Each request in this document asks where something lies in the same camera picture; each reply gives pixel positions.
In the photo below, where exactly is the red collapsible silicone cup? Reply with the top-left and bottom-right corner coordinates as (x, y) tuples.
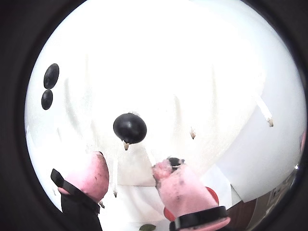
(163, 186), (219, 221)

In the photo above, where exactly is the pink-tipped black gripper finger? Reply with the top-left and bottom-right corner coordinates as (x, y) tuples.
(50, 151), (110, 231)
(151, 156), (232, 231)

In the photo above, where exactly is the white sparkly foam board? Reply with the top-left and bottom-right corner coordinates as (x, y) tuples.
(25, 0), (265, 187)

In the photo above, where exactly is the black blueberry ball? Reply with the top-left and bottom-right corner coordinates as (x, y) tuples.
(41, 89), (54, 111)
(43, 63), (60, 89)
(113, 113), (148, 145)

